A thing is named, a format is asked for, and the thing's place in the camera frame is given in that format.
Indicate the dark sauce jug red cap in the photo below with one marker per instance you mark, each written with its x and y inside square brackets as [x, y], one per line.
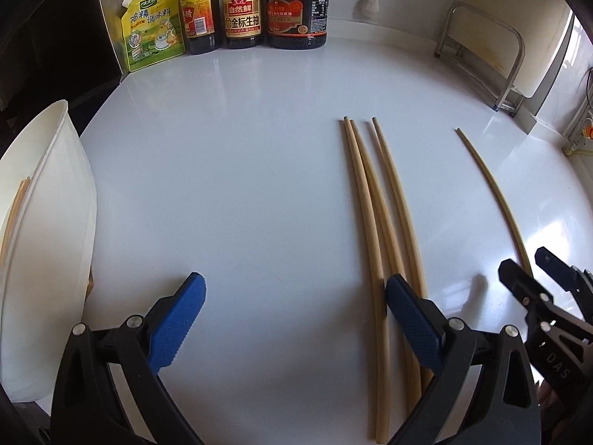
[296, 18]

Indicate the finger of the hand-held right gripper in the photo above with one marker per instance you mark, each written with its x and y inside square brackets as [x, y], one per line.
[553, 266]
[519, 282]

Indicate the white plastic container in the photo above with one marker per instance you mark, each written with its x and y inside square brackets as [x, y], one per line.
[55, 241]

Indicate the vinegar bottle yellow label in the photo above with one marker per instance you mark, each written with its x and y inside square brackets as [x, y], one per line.
[199, 18]

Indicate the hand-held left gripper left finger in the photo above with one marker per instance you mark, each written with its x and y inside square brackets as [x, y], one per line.
[178, 320]

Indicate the wall socket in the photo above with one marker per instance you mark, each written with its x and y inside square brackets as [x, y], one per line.
[586, 132]

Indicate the white cutting board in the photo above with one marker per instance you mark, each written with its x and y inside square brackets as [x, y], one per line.
[542, 32]

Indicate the soy sauce bottle brown label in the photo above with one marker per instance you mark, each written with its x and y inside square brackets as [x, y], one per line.
[242, 18]

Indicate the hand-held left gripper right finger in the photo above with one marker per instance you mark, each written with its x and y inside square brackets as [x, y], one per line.
[414, 324]

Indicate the metal cutting board rack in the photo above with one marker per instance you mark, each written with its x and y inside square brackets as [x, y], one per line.
[518, 51]

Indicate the yellow green seasoning pouch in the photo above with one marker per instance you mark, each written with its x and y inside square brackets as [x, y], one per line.
[153, 32]

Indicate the bundle of wooden chopsticks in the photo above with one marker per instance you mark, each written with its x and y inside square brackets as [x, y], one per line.
[17, 208]

